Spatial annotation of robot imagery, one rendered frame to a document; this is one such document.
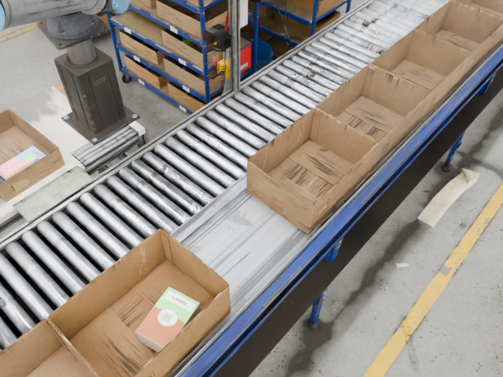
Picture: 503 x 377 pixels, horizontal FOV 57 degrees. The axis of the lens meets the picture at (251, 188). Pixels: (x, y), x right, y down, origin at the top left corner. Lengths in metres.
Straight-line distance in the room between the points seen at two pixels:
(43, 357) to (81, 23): 1.18
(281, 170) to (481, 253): 1.50
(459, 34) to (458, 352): 1.63
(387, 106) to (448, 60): 0.41
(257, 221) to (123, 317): 0.55
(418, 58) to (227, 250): 1.41
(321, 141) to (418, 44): 0.79
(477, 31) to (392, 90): 0.79
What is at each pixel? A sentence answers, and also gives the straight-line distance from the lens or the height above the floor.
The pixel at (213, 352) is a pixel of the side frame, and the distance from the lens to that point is 1.37.
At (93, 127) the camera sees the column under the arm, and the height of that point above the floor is 0.80.
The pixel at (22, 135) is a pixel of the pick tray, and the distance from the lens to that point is 2.33.
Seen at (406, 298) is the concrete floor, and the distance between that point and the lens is 2.60.
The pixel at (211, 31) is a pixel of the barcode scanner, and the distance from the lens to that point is 2.17.
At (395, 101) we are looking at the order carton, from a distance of 2.11.
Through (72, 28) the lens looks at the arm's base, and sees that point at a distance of 1.94.
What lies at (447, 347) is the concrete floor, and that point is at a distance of 2.55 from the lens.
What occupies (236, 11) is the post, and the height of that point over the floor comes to 1.17.
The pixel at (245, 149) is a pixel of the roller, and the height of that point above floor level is 0.74.
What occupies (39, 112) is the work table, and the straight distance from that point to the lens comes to 2.43.
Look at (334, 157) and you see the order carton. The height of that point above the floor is 0.89.
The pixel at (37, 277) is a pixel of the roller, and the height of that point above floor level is 0.75.
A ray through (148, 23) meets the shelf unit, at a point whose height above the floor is 0.54.
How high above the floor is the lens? 2.18
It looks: 49 degrees down
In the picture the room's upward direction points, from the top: 1 degrees clockwise
